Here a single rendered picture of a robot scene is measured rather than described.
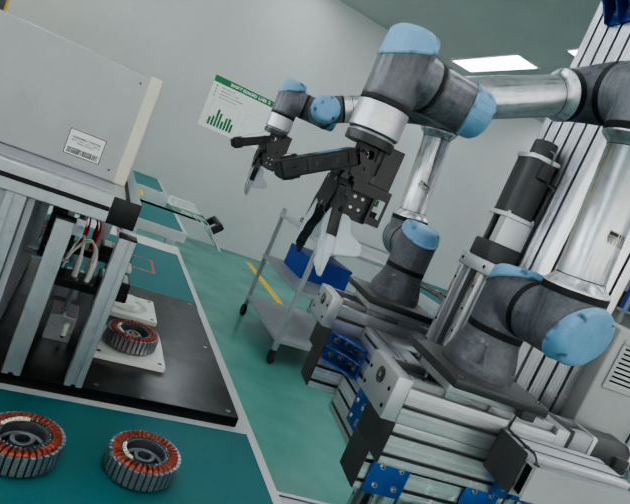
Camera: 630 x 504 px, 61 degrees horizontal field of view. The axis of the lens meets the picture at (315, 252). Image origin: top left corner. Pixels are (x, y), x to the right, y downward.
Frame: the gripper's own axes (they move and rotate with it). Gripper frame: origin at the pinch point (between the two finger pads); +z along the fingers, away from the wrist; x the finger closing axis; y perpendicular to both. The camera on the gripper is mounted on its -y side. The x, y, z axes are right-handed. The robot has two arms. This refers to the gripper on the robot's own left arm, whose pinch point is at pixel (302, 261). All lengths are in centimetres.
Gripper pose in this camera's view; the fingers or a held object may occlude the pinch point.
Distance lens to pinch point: 77.2
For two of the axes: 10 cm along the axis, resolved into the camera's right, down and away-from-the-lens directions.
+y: 8.9, 3.5, 2.9
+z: -3.9, 9.1, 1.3
